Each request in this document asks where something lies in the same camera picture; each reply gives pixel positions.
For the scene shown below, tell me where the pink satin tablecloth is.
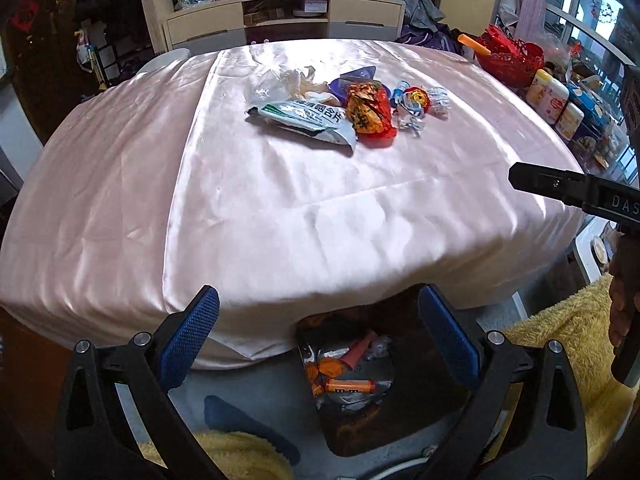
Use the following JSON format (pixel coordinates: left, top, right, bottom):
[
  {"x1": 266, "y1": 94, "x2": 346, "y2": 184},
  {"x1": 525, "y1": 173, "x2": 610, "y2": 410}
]
[{"x1": 0, "y1": 39, "x2": 588, "y2": 372}]

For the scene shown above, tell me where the purple cloth bag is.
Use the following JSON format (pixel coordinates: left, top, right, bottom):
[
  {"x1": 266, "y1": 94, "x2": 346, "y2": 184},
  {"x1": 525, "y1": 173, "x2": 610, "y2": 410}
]
[{"x1": 395, "y1": 21, "x2": 464, "y2": 54}]

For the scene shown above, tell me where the orange candy tube wrapper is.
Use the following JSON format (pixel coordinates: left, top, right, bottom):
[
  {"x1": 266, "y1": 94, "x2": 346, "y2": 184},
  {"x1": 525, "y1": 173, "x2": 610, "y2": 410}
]
[{"x1": 325, "y1": 379, "x2": 376, "y2": 395}]

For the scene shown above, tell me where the red stick wrapper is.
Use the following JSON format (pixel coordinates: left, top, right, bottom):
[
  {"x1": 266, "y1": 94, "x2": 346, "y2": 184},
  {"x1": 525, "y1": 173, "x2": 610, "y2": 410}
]
[{"x1": 342, "y1": 332, "x2": 377, "y2": 369}]

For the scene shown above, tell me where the blue slipper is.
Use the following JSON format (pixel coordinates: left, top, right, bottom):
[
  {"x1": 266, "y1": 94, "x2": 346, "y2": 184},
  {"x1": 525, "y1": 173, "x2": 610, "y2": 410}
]
[{"x1": 204, "y1": 395, "x2": 302, "y2": 467}]

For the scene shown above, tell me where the grey jacket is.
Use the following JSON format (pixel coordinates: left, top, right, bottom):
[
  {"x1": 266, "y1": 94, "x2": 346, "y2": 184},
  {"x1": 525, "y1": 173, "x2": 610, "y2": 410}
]
[{"x1": 395, "y1": 0, "x2": 447, "y2": 37}]

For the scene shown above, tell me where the dark wooden door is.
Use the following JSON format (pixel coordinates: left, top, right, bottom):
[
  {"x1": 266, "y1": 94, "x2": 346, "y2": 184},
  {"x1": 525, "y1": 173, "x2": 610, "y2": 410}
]
[{"x1": 0, "y1": 0, "x2": 83, "y2": 146}]

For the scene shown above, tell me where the beige grey tv cabinet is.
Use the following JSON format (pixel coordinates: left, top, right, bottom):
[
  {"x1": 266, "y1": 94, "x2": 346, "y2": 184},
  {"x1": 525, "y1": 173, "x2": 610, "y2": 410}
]
[{"x1": 165, "y1": 0, "x2": 407, "y2": 57}]

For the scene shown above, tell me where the clear crinkled wrapper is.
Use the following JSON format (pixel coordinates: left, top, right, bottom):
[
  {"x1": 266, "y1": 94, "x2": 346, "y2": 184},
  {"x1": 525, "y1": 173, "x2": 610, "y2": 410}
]
[{"x1": 427, "y1": 86, "x2": 452, "y2": 120}]

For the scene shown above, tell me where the small white yellow-lid bottle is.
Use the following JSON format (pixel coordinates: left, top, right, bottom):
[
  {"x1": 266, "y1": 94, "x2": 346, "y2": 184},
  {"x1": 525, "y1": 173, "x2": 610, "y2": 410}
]
[{"x1": 555, "y1": 102, "x2": 585, "y2": 141}]

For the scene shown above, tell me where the large white yellow-lid bottle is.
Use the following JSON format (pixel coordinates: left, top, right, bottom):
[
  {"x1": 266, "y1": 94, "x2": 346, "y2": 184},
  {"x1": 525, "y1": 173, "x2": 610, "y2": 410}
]
[{"x1": 525, "y1": 69, "x2": 570, "y2": 124}]

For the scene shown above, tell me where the red plastic basket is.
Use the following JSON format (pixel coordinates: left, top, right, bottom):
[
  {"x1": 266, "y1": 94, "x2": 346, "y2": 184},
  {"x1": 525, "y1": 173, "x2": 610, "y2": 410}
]
[{"x1": 472, "y1": 24, "x2": 546, "y2": 89}]

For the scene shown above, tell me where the clear plastic bag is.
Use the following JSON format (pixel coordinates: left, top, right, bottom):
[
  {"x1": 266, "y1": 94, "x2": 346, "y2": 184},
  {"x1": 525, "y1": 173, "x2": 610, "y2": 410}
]
[{"x1": 250, "y1": 66, "x2": 333, "y2": 107}]

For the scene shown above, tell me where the dark brown trash bin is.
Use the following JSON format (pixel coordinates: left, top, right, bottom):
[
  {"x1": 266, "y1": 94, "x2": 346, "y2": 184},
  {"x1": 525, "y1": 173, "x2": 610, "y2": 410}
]
[{"x1": 295, "y1": 285, "x2": 482, "y2": 459}]

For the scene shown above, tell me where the red door poster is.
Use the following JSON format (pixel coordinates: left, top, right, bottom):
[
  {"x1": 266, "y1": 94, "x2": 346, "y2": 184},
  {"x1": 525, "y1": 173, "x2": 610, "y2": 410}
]
[{"x1": 12, "y1": 2, "x2": 41, "y2": 34}]

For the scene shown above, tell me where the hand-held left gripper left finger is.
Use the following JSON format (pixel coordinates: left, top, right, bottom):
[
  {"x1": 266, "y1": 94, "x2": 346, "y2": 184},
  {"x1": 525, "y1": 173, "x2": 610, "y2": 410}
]
[{"x1": 55, "y1": 285, "x2": 226, "y2": 480}]

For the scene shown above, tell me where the orange plastic stick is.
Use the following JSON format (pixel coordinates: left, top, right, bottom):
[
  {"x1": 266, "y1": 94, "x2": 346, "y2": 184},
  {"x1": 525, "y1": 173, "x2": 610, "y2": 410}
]
[{"x1": 457, "y1": 33, "x2": 494, "y2": 56}]

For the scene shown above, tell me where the green white snack packet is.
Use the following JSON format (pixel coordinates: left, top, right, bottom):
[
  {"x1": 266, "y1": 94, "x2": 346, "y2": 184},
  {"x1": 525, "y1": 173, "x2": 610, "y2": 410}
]
[{"x1": 245, "y1": 100, "x2": 359, "y2": 157}]

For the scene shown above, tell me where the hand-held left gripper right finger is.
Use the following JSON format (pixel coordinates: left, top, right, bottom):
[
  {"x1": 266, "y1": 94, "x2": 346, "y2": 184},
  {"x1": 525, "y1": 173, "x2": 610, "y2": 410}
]
[{"x1": 417, "y1": 282, "x2": 588, "y2": 480}]

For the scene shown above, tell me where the silver foil wrapper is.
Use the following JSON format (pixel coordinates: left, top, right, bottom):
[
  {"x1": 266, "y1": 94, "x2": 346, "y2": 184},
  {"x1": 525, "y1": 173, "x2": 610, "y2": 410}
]
[{"x1": 397, "y1": 110, "x2": 427, "y2": 137}]

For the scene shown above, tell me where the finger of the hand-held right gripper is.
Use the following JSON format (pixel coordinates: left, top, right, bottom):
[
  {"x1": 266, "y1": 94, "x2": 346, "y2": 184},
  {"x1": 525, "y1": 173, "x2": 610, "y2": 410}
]
[{"x1": 508, "y1": 162, "x2": 591, "y2": 208}]

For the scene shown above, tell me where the person's right hand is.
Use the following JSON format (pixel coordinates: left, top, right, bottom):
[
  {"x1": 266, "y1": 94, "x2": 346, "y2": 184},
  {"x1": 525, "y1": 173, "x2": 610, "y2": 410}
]
[{"x1": 607, "y1": 259, "x2": 640, "y2": 350}]

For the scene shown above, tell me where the blue cardboard box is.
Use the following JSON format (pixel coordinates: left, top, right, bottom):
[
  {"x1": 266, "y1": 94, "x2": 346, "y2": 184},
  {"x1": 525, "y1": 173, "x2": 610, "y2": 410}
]
[{"x1": 567, "y1": 84, "x2": 624, "y2": 137}]

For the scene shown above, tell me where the yellow fleece clothing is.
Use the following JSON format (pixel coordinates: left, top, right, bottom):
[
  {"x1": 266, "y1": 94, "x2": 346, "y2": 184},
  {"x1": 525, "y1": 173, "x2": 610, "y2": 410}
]
[{"x1": 135, "y1": 275, "x2": 640, "y2": 480}]

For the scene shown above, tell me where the red yellow round wrapper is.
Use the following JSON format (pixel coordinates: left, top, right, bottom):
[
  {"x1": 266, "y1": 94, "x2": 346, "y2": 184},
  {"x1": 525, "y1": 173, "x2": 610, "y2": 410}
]
[{"x1": 402, "y1": 86, "x2": 431, "y2": 116}]

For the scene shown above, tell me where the black shelf rack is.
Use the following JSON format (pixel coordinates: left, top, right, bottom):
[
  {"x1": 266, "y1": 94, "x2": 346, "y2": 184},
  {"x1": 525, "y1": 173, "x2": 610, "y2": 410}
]
[{"x1": 75, "y1": 19, "x2": 152, "y2": 89}]

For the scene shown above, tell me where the orange red snack wrapper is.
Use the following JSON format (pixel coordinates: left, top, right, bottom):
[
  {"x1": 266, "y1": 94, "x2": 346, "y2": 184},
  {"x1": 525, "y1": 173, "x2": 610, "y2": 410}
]
[{"x1": 345, "y1": 82, "x2": 399, "y2": 147}]

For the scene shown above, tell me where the purple plastic dish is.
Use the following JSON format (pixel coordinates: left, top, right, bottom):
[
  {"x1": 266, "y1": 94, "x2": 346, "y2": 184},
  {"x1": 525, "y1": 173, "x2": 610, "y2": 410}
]
[{"x1": 330, "y1": 66, "x2": 379, "y2": 103}]

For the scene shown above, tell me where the white round stool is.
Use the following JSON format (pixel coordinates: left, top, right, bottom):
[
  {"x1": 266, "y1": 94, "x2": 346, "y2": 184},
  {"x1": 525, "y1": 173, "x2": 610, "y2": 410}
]
[{"x1": 135, "y1": 48, "x2": 191, "y2": 77}]

